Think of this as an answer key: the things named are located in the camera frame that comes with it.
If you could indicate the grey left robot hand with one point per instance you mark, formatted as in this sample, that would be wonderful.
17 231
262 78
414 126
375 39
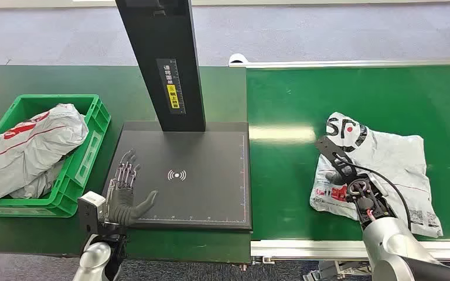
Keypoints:
123 201

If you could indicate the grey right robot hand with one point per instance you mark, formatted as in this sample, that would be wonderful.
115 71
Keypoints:
334 178

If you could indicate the grey courier bag black logo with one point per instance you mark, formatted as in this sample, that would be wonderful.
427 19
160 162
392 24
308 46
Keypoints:
392 163

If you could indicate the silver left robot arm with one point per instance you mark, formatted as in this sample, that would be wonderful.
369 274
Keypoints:
95 258

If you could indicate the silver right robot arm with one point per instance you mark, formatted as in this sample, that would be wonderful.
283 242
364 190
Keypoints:
395 248

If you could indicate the green conveyor belt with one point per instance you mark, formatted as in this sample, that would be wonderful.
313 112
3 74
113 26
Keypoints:
287 186

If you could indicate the white conveyor end cap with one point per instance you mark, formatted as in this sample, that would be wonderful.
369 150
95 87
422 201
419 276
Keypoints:
238 58

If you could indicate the green plastic crate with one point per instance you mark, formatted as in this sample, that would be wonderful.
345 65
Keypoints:
89 155

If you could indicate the black scanner platform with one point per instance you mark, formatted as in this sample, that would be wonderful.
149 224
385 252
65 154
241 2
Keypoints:
205 186

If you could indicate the plain grey courier bag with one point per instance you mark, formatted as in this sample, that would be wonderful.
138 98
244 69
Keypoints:
38 182

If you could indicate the grey courier bag red stripe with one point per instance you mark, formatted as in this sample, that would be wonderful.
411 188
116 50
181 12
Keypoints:
27 149

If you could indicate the black yellow column label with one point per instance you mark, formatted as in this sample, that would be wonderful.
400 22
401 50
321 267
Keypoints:
172 87

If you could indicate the black scanner column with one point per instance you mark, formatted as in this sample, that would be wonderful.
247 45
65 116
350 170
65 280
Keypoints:
163 42

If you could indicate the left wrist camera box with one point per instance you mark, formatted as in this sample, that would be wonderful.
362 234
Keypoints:
91 209

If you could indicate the aluminium conveyor rail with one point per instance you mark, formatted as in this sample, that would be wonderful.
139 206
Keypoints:
345 63
306 249

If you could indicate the grey conveyor support bracket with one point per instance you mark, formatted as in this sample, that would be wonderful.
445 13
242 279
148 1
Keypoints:
337 272

